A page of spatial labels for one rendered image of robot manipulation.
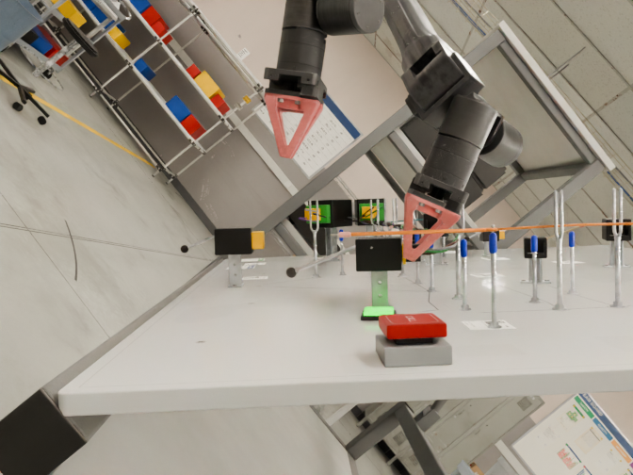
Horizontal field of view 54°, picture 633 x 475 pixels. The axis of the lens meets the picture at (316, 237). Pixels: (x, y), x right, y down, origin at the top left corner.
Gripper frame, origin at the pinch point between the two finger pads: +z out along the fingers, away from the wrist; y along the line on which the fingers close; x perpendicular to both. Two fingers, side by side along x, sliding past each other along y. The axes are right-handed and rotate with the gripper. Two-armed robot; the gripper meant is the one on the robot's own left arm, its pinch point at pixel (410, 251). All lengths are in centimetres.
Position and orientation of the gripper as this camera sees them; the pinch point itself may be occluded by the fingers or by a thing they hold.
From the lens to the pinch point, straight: 78.7
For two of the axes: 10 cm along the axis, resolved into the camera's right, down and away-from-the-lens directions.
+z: -3.9, 9.1, 1.1
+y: 1.3, -0.6, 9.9
